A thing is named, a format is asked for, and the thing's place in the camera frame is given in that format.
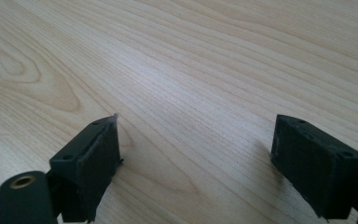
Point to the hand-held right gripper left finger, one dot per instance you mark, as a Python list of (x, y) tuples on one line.
[(85, 168)]

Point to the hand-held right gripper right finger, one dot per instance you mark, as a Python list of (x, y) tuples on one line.
[(317, 165)]

